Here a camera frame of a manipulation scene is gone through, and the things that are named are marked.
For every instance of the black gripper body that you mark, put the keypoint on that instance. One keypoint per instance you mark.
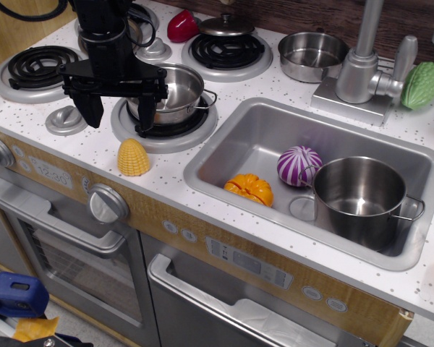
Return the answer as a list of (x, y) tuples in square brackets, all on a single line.
[(138, 80)]

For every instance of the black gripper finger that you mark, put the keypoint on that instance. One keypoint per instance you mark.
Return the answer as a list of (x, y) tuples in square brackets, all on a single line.
[(146, 110), (89, 106)]

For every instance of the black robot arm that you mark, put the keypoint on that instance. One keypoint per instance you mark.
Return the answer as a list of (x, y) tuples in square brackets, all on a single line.
[(112, 69)]

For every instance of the grey stove knob front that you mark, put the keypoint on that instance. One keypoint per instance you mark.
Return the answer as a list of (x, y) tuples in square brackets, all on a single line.
[(65, 121)]

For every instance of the grey stove knob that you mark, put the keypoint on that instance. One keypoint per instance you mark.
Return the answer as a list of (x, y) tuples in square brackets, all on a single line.
[(157, 52), (65, 121)]

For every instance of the front right stove burner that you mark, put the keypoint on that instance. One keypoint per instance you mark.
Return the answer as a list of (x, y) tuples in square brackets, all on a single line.
[(123, 127)]

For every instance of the stove burner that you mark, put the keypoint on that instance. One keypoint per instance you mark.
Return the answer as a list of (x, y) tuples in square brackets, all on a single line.
[(30, 77), (123, 127), (144, 18), (227, 58)]

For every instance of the small steel pan on stove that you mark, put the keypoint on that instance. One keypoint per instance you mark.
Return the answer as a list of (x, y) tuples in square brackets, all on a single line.
[(186, 95)]

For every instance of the grey stove knob back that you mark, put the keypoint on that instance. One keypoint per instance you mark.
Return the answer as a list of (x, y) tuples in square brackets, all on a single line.
[(157, 52)]

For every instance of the yellow toy corn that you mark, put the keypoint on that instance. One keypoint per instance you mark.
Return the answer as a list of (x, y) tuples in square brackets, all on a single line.
[(132, 159)]

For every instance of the front left stove burner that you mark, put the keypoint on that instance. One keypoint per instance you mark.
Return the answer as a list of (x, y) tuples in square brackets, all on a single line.
[(30, 77)]

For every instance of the back left stove burner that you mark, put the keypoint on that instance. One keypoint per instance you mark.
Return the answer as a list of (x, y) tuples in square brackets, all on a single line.
[(144, 18)]

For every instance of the back right stove burner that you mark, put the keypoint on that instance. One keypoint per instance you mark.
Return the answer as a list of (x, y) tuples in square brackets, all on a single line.
[(227, 58)]

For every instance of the oven clock display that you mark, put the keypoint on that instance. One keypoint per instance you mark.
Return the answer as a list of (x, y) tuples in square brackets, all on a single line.
[(50, 172)]

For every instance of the red toy pepper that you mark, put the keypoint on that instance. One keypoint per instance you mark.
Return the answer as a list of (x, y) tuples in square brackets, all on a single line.
[(182, 27)]

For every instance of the silver oven knob right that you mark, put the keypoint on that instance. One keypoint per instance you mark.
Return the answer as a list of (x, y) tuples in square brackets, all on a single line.
[(106, 205)]

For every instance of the steel pot lid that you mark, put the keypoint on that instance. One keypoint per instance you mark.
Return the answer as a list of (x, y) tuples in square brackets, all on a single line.
[(226, 25)]

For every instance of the orange toy pumpkin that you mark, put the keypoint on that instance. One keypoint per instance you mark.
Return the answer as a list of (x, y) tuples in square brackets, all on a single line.
[(251, 187)]

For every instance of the purple white toy onion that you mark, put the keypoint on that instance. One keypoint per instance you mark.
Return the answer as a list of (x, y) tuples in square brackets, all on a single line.
[(298, 165)]

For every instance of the steel pot behind sink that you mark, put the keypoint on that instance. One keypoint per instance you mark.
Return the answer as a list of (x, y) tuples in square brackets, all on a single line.
[(311, 57)]

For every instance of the dishwasher control panel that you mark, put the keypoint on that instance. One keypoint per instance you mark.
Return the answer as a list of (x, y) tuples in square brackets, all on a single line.
[(247, 262)]

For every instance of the blue clamp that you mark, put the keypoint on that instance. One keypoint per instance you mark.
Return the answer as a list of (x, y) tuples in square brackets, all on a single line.
[(22, 296)]

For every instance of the silver sink basin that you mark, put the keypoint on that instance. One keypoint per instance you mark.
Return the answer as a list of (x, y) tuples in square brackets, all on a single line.
[(255, 135)]

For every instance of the silver toy faucet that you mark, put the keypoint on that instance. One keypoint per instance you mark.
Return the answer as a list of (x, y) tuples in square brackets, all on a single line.
[(362, 91)]

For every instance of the large steel pot in sink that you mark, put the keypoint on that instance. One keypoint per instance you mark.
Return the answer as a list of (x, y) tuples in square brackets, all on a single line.
[(361, 199)]

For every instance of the green toy bitter gourd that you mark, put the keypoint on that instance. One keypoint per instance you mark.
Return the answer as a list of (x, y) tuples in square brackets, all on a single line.
[(418, 88)]

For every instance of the oven door with handle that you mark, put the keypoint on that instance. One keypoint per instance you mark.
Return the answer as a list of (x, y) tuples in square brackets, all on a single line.
[(97, 270)]

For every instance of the dishwasher door with handle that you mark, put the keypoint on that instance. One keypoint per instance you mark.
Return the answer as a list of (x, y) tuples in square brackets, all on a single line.
[(197, 304)]

